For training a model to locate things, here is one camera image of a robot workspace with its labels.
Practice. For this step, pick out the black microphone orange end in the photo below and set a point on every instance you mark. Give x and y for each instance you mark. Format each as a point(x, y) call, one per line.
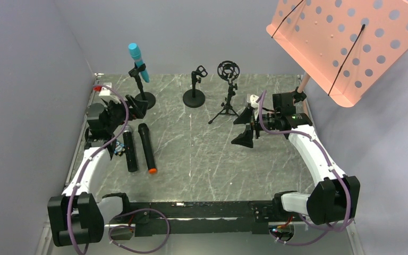
point(144, 133)

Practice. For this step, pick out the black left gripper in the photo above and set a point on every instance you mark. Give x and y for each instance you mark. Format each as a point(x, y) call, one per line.
point(125, 109)

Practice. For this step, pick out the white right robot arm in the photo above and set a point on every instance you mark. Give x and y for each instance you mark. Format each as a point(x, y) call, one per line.
point(335, 195)

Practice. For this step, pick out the blue microphone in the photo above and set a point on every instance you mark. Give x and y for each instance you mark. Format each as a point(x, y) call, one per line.
point(136, 55)

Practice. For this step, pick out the black microphone silver grille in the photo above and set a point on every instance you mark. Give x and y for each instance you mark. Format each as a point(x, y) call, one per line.
point(130, 151)

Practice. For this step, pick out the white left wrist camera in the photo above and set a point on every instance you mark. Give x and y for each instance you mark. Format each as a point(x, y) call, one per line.
point(103, 89)

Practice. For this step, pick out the black tripod shock-mount stand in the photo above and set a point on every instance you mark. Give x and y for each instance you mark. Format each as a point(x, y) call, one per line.
point(228, 71)

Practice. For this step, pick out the black round-base stand ring clip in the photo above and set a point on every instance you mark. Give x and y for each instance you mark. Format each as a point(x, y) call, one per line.
point(194, 97)

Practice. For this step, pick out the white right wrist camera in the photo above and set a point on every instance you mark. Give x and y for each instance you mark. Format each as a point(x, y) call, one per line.
point(253, 101)

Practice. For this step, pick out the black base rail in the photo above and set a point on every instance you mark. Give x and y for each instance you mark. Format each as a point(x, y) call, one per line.
point(255, 217)

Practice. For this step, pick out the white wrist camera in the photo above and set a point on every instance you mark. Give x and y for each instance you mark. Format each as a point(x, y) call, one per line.
point(103, 89)
point(253, 101)

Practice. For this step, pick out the pink music stand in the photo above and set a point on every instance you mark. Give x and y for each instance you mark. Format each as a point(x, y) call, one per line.
point(343, 46)

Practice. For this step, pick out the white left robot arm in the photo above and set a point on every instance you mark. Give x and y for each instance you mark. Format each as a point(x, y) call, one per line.
point(75, 217)

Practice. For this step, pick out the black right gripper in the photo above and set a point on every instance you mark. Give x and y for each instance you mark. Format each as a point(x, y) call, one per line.
point(255, 123)

